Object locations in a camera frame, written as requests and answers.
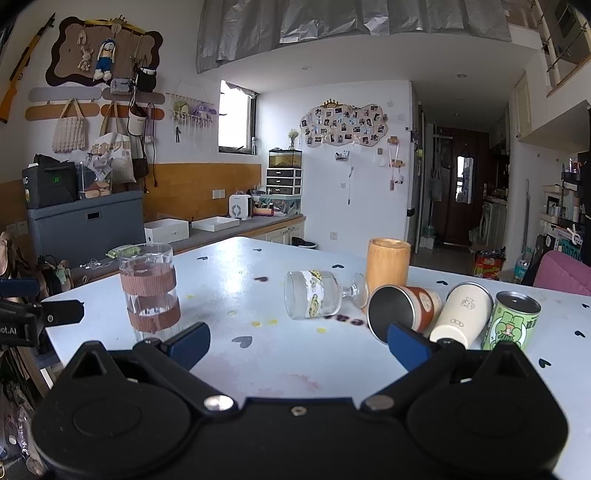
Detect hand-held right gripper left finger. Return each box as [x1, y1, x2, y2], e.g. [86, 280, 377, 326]
[58, 322, 237, 414]

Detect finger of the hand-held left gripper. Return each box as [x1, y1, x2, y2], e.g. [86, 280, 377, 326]
[39, 299, 86, 328]
[0, 278, 41, 299]

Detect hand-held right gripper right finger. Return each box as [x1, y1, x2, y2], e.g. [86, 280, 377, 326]
[360, 323, 546, 411]

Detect orange steel cup dark inside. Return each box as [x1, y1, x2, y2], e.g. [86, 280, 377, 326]
[368, 285, 443, 346]

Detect white tumbler cup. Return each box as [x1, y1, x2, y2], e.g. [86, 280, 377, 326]
[429, 282, 494, 349]

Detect clear glass cup brown sleeves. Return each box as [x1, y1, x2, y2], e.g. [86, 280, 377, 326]
[117, 243, 182, 343]

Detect bamboo wooden cup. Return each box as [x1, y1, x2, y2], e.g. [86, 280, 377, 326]
[366, 237, 411, 309]

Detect stemmed glass cup yellow print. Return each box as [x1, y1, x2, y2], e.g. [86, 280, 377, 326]
[283, 270, 369, 320]

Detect green printed can cup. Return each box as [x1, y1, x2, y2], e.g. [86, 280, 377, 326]
[481, 291, 541, 352]

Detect grey storage box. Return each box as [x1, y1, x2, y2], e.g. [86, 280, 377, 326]
[26, 189, 147, 268]

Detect black cooler bag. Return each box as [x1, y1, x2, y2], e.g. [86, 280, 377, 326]
[21, 154, 78, 209]

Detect red package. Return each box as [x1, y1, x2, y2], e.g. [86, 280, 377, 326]
[473, 251, 507, 281]

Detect white tray box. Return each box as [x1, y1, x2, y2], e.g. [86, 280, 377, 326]
[144, 219, 190, 244]

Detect white flat tray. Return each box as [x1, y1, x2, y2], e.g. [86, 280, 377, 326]
[191, 215, 241, 232]

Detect plastic water bottle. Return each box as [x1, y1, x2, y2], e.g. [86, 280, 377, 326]
[514, 249, 532, 284]

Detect counter cabinet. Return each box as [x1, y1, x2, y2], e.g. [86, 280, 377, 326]
[173, 213, 307, 254]

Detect white small appliance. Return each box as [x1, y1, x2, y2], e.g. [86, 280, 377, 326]
[229, 194, 253, 219]

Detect printed canvas tote bag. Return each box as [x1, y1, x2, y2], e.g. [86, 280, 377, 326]
[90, 102, 137, 184]

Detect cream knitted tote bag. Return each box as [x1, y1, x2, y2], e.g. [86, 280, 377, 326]
[52, 98, 88, 154]

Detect dark wooden door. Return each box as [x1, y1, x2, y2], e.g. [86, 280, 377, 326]
[434, 124, 490, 246]

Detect pink chair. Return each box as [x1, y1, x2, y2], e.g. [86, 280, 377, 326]
[532, 250, 591, 297]

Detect white drawer unit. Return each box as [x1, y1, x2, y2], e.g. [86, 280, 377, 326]
[266, 168, 303, 196]

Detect white bucket bag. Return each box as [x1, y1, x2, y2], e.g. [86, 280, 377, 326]
[128, 104, 149, 137]

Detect storage shelf rack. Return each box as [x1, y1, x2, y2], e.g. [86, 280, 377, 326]
[538, 159, 591, 252]

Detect glass fish tank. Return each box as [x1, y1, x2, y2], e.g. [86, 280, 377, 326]
[269, 148, 303, 169]

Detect toy rifle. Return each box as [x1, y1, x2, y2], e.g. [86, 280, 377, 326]
[0, 13, 56, 123]

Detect window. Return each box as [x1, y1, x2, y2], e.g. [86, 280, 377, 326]
[218, 79, 257, 155]

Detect black hanging bag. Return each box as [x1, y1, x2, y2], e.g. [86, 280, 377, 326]
[135, 55, 158, 93]

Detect blue plush rabbit doll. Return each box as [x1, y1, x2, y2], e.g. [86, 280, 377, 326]
[93, 38, 116, 82]

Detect silver curtain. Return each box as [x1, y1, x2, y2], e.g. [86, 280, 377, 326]
[196, 0, 512, 75]

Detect orange wall hook rail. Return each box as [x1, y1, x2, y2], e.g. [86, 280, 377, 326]
[25, 104, 101, 123]

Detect grey wall hook rail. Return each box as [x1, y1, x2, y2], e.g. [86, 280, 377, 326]
[28, 87, 101, 103]

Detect photo collage wall board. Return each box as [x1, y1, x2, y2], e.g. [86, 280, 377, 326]
[300, 98, 389, 149]

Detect white macrame wall hanging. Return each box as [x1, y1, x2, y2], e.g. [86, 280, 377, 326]
[165, 91, 219, 145]

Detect brown wall peg board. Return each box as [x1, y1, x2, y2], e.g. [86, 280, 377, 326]
[45, 16, 163, 88]

